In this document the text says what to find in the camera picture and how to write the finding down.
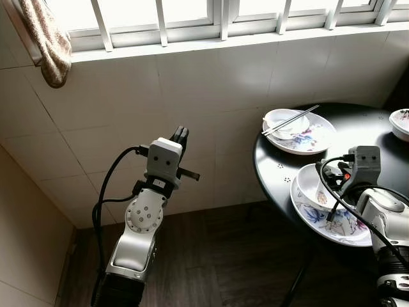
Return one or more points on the floral white porcelain plate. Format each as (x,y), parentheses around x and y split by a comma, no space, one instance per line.
(316,141)
(319,220)

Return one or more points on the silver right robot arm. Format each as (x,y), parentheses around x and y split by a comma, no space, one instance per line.
(386,211)

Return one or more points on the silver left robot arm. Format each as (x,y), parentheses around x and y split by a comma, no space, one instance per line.
(140,217)

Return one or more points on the black round table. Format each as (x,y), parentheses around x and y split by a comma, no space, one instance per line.
(275,166)

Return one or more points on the small white bowl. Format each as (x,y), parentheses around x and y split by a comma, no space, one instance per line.
(287,131)

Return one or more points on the silver metal chopstick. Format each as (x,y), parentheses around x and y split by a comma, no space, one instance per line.
(291,118)
(293,121)

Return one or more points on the floral white porcelain bowl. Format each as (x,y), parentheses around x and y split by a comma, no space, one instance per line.
(401,121)

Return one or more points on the beige patterned curtain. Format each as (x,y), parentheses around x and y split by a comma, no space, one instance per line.
(51,45)

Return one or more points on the light grey left wrist camera mount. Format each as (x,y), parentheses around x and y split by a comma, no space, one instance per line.
(163,160)

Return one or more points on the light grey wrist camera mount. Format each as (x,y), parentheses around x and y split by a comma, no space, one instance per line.
(163,160)
(365,163)

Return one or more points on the light grey right wrist camera mount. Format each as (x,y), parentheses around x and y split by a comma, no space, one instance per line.
(365,163)

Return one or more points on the white window frame with bars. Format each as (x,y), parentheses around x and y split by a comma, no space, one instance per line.
(192,41)

